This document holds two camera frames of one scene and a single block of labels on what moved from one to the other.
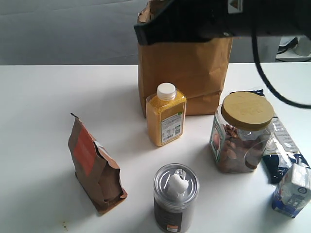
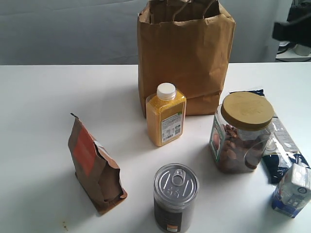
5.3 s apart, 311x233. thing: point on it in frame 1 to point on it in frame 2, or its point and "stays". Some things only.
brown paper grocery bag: [198, 68] stays
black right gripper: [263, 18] to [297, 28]
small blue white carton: [292, 194] stays
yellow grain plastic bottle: [166, 113] stays
